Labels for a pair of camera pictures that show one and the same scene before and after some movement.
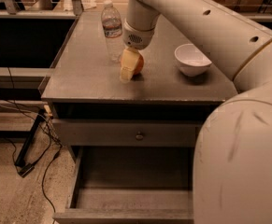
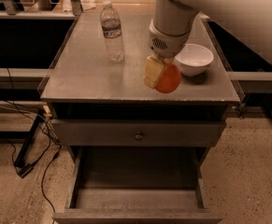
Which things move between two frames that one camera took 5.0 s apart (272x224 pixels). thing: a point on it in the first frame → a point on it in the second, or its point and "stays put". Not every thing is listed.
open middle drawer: x=130 y=185 stays put
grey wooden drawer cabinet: x=134 y=143 stays put
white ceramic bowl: x=190 y=60 stays put
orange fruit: x=139 y=65 → x=169 y=79
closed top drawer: x=126 y=133 stays put
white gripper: x=137 y=37 → x=167 y=44
